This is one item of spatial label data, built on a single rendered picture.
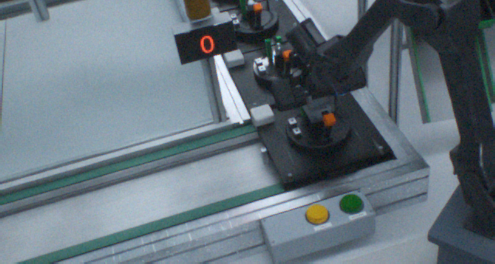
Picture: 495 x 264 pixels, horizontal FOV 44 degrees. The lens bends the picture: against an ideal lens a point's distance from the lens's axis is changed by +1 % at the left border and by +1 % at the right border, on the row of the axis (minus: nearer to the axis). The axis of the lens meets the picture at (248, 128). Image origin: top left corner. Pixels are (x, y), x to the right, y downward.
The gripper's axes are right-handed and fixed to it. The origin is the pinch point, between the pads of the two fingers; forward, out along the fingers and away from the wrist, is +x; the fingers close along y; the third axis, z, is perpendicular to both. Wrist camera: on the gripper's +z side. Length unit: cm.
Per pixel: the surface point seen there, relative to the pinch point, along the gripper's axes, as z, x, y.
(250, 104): 4.1, 18.3, 11.0
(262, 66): 12.9, 21.5, 4.8
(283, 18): 29, 41, -8
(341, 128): -8.8, 4.4, -4.3
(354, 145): -13.2, 3.0, -5.5
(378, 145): -14.9, 1.5, -9.9
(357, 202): -24.4, -7.3, 0.6
